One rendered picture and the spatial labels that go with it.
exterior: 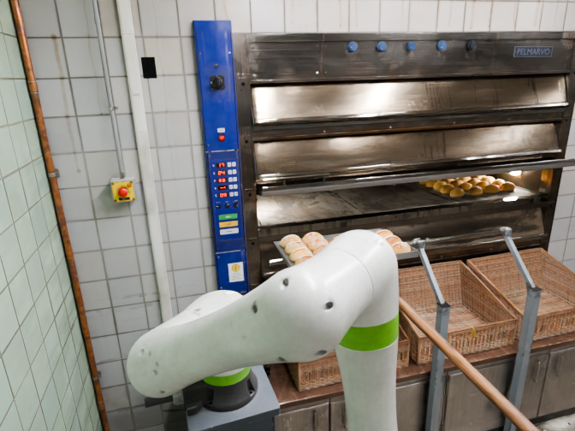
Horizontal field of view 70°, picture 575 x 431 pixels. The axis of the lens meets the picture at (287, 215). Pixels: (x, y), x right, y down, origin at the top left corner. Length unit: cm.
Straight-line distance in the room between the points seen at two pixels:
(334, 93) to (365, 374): 159
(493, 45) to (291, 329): 221
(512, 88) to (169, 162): 185
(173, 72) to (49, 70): 48
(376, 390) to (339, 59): 165
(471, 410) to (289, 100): 181
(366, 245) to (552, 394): 228
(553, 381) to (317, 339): 232
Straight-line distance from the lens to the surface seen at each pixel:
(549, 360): 265
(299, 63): 205
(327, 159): 211
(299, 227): 216
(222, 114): 194
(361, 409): 79
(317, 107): 206
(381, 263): 64
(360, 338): 69
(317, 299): 51
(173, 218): 205
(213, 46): 193
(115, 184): 195
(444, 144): 242
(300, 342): 52
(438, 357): 209
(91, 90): 198
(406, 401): 224
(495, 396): 114
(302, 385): 199
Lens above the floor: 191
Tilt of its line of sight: 18 degrees down
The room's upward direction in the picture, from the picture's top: 2 degrees counter-clockwise
